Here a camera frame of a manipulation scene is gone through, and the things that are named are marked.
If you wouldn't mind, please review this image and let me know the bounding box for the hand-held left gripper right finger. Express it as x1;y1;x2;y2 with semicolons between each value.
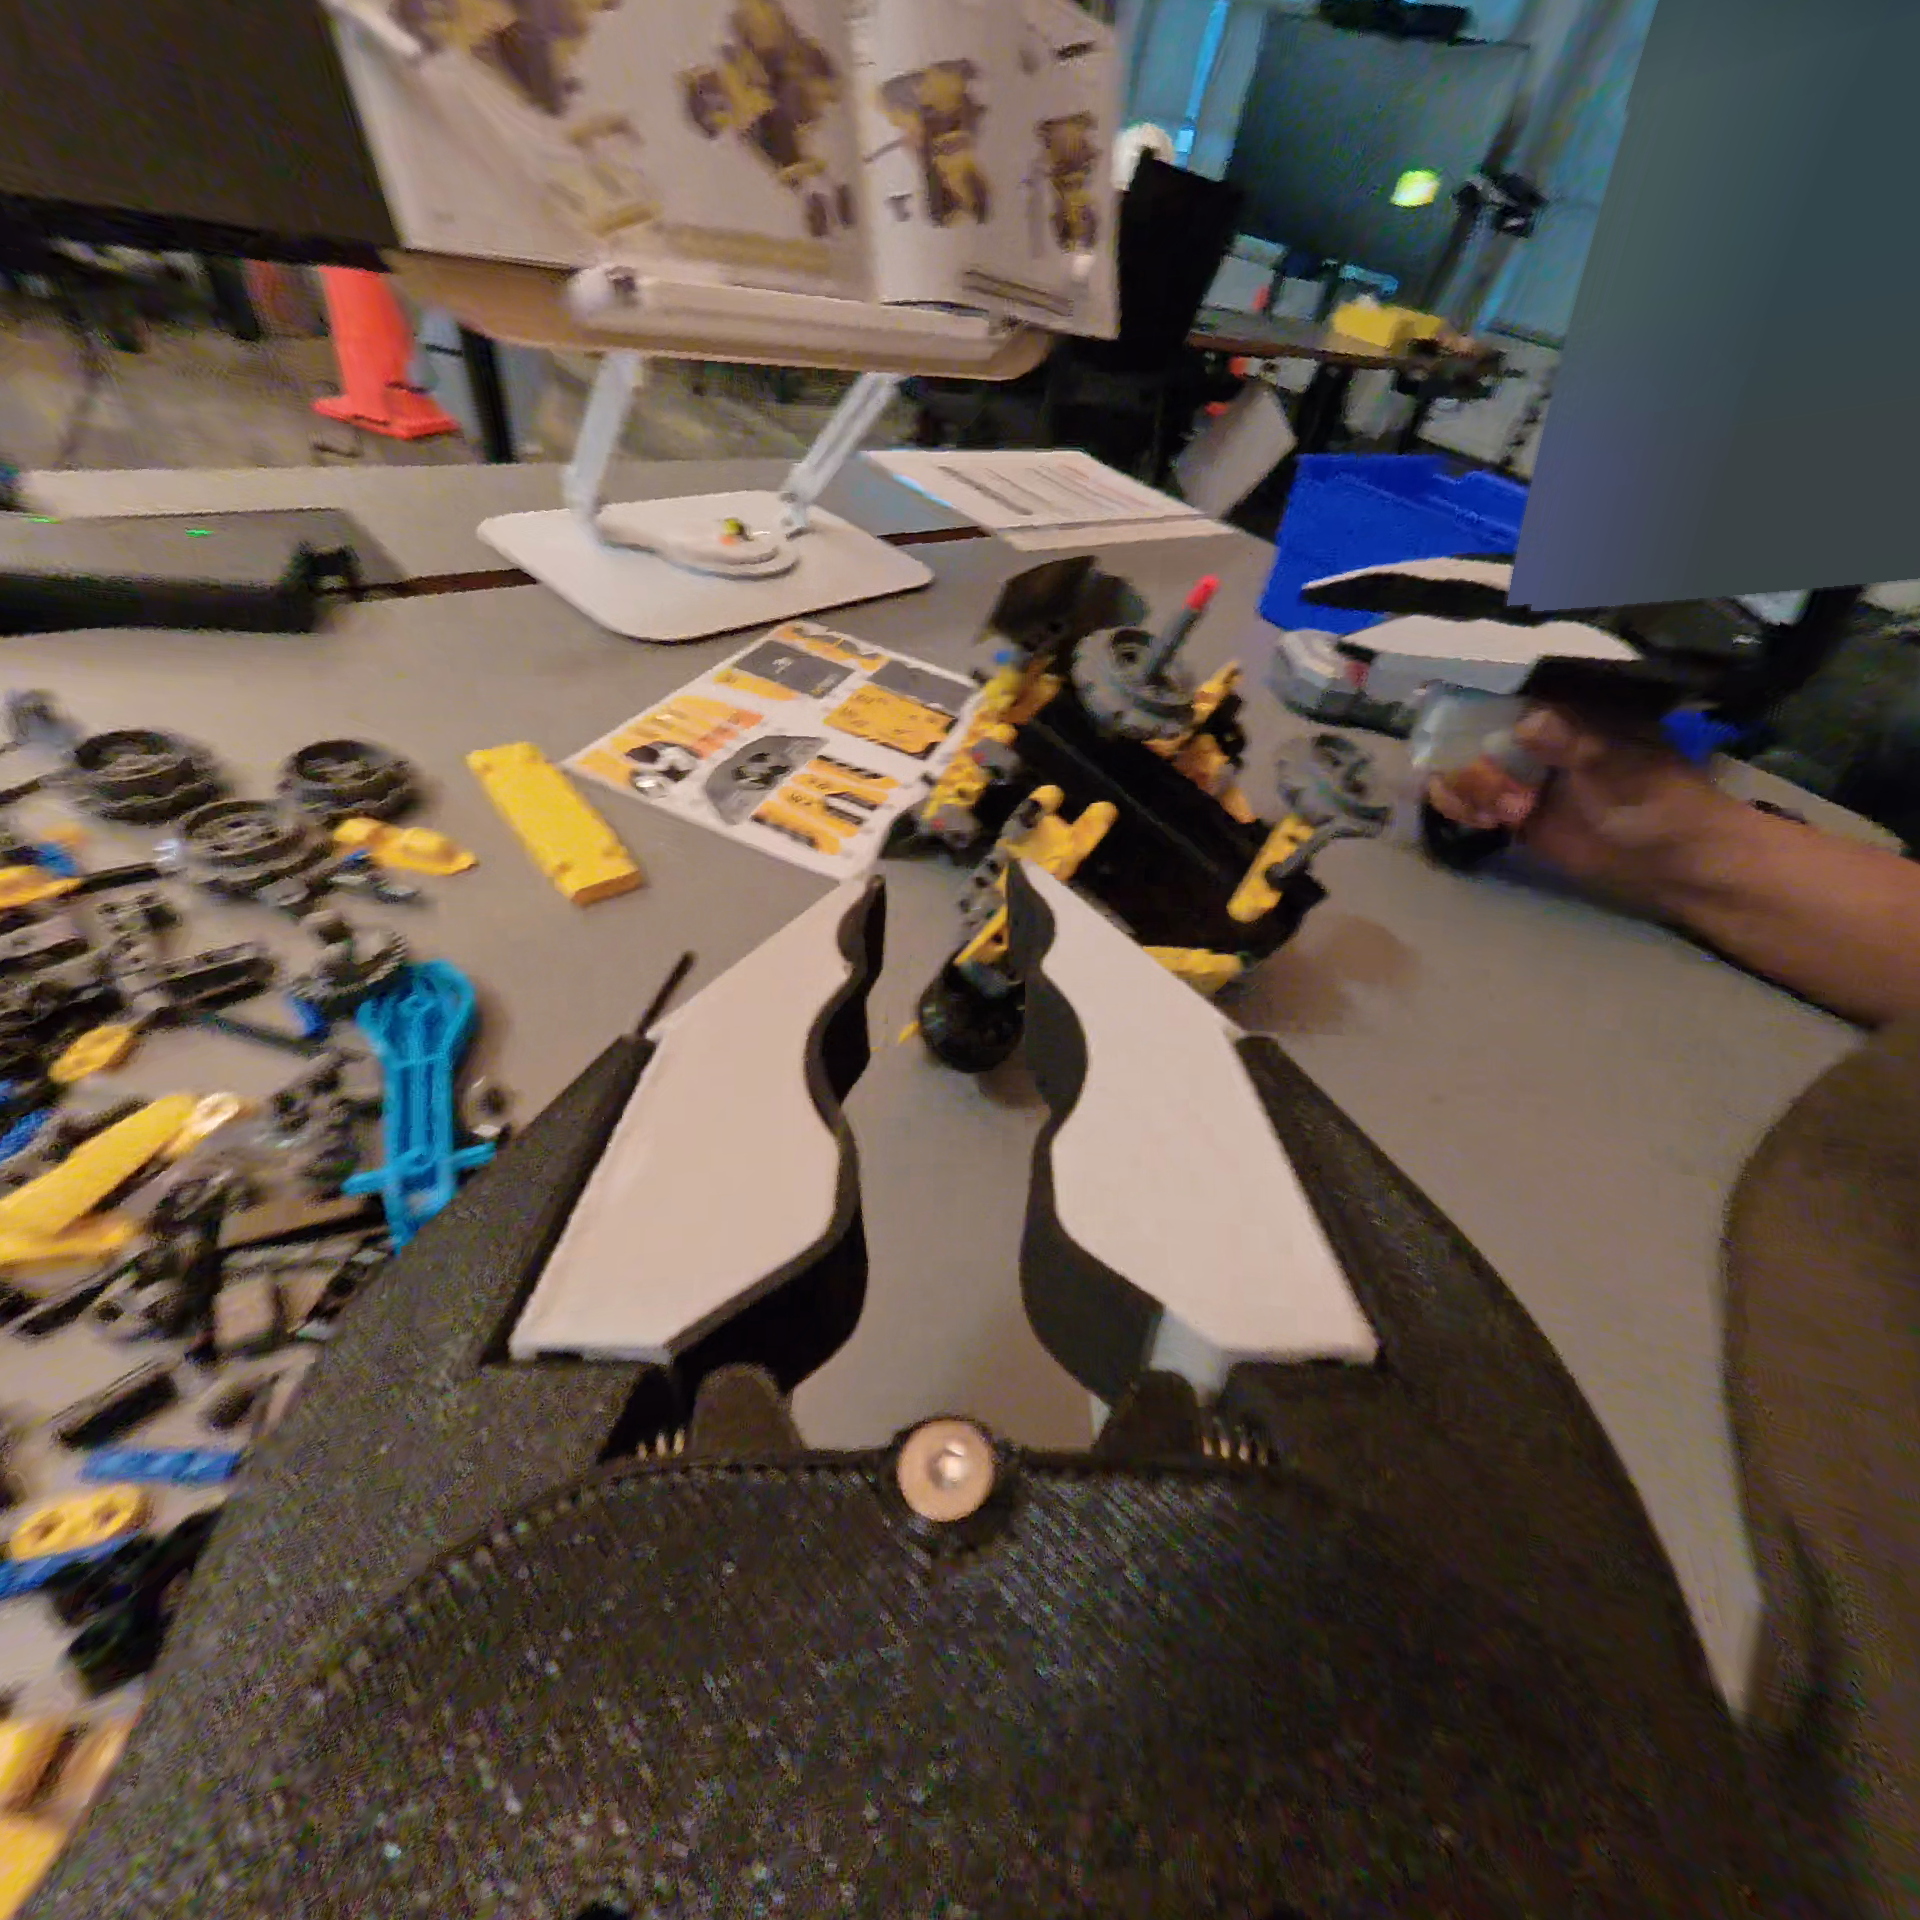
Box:
1000;860;1383;1409

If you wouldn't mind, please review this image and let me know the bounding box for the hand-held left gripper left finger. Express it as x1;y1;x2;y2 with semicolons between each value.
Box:
508;873;889;1400

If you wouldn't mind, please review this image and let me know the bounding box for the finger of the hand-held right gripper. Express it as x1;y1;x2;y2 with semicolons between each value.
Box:
1295;554;1517;617
1333;615;1654;687

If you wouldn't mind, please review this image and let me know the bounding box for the yellow black toy vehicle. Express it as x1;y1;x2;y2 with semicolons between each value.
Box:
881;554;1397;1076

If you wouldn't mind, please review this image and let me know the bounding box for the person's right forearm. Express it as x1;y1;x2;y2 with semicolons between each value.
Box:
1679;772;1920;1037

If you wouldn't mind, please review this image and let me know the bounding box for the person's right hand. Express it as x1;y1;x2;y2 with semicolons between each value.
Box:
1423;703;1708;902

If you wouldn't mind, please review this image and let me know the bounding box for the blue plastic bin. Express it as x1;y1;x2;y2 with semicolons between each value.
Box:
1257;449;1744;754

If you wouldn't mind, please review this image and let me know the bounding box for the grey battery block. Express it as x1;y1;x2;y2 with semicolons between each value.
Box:
1271;630;1425;722

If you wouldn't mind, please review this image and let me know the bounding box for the blue plastic separator tool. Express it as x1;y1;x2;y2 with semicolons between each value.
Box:
343;959;501;1250

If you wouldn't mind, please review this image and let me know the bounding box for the printed white paper sheet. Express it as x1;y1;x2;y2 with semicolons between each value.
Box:
866;448;1234;543

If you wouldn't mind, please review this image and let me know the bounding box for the yellow flat building plate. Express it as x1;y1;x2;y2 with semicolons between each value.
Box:
464;741;646;906

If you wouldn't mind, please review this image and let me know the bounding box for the black office chair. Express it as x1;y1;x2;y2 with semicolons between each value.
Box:
1117;151;1247;453

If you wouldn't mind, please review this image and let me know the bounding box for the dark computer monitor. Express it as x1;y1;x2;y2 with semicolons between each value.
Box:
1230;15;1530;302

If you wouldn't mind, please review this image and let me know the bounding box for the yellow sticker sheet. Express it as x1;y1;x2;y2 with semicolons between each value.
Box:
567;617;991;879

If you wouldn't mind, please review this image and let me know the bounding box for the white book stand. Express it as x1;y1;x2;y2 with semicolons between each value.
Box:
390;246;1050;645

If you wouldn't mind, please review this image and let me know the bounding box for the person's brown sweater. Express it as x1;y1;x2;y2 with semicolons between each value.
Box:
1720;1036;1920;1920

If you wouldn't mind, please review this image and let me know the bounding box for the pile of loose building pieces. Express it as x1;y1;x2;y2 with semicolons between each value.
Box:
0;687;504;1876

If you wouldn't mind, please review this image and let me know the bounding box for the building instruction booklet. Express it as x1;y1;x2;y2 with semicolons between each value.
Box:
322;0;1127;337

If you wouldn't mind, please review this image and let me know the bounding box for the orange traffic cone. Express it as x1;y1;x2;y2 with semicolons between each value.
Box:
311;266;460;440

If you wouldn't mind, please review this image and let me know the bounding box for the black divider panel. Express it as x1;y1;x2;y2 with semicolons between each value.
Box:
0;0;400;265

